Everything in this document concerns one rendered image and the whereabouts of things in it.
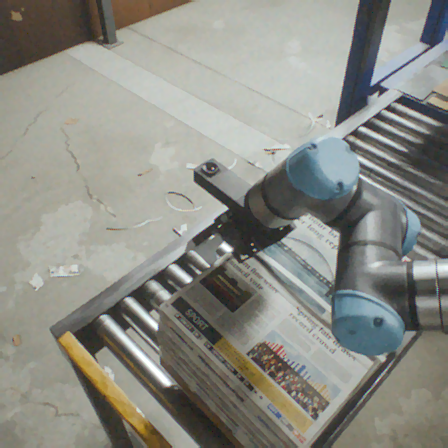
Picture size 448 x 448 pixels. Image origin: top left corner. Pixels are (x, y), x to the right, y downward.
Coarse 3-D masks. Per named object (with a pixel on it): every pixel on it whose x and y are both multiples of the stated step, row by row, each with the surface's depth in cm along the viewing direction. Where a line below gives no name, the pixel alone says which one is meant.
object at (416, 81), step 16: (432, 48) 185; (416, 64) 176; (432, 64) 175; (384, 80) 167; (400, 80) 168; (416, 80) 166; (432, 80) 166; (416, 96) 159; (432, 96) 160; (432, 112) 157
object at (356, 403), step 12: (408, 336) 97; (408, 348) 104; (396, 360) 96; (384, 372) 91; (372, 384) 89; (360, 396) 88; (348, 408) 86; (360, 408) 94; (336, 420) 85; (348, 420) 87; (324, 432) 83; (336, 432) 84; (312, 444) 82; (324, 444) 82
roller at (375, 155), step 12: (348, 144) 143; (360, 144) 141; (372, 156) 139; (384, 156) 137; (396, 168) 135; (408, 168) 133; (408, 180) 133; (420, 180) 131; (432, 180) 130; (432, 192) 130; (444, 192) 128
